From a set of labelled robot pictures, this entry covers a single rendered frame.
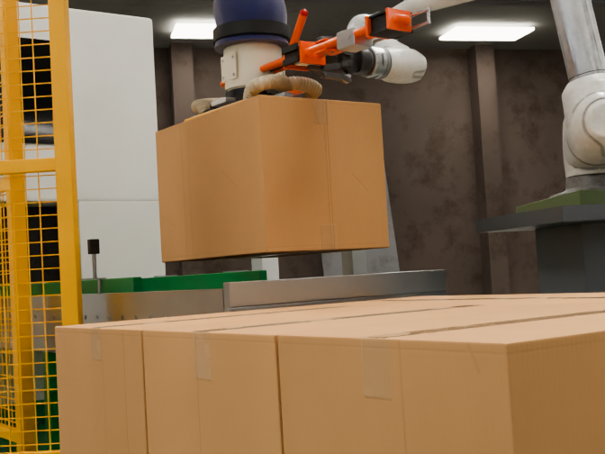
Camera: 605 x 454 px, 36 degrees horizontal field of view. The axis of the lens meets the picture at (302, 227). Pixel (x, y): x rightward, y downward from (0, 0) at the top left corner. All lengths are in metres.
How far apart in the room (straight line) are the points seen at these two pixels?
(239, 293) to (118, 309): 0.63
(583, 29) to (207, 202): 1.09
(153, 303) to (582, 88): 1.25
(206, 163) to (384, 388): 1.61
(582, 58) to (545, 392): 1.65
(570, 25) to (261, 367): 1.54
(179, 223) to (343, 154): 0.55
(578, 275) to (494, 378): 1.63
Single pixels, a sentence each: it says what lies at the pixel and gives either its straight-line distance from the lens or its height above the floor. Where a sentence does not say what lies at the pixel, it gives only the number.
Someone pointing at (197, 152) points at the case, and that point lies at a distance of 2.64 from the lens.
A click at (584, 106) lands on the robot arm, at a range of 2.42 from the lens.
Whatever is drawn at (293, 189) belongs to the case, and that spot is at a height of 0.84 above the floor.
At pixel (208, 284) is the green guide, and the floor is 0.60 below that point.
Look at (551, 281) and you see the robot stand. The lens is 2.67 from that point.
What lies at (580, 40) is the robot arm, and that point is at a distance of 2.53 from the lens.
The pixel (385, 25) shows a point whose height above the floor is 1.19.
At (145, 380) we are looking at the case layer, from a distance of 1.57.
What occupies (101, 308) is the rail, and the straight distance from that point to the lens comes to 2.85.
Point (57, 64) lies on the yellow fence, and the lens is 2.91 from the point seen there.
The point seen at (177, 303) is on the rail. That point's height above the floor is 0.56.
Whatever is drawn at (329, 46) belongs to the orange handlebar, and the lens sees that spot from 2.42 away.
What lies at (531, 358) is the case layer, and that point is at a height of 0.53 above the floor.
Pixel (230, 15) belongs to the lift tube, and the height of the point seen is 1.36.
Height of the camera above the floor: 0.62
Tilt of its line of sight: 3 degrees up
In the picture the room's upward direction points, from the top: 3 degrees counter-clockwise
